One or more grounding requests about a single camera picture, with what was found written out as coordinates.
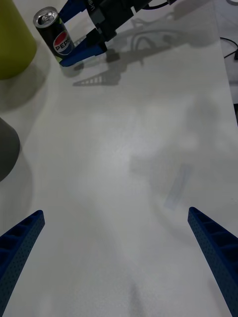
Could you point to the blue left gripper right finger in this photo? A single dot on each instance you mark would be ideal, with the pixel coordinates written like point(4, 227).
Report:
point(218, 252)

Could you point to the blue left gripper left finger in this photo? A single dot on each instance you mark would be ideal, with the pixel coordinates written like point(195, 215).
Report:
point(19, 247)

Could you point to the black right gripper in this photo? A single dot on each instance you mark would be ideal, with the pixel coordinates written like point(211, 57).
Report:
point(114, 12)

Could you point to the yellow-green plastic bin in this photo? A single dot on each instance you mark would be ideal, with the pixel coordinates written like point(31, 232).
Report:
point(12, 37)

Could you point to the grey plastic bin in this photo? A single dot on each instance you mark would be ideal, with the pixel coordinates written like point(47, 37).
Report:
point(7, 148)

